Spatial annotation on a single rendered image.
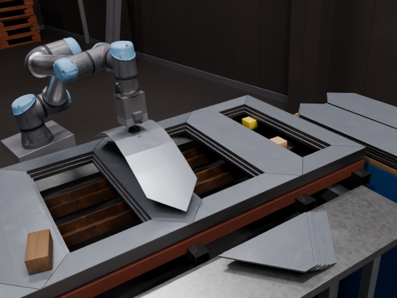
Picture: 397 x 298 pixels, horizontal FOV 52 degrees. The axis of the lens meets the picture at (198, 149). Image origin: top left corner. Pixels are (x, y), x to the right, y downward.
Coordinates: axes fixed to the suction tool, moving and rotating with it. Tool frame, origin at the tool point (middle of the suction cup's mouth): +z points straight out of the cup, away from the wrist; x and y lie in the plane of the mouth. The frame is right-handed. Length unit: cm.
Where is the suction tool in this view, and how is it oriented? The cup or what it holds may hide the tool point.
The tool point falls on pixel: (134, 133)
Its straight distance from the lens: 146.1
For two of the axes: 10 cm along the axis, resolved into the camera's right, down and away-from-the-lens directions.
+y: 7.6, -3.5, 5.4
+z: 0.6, 8.8, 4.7
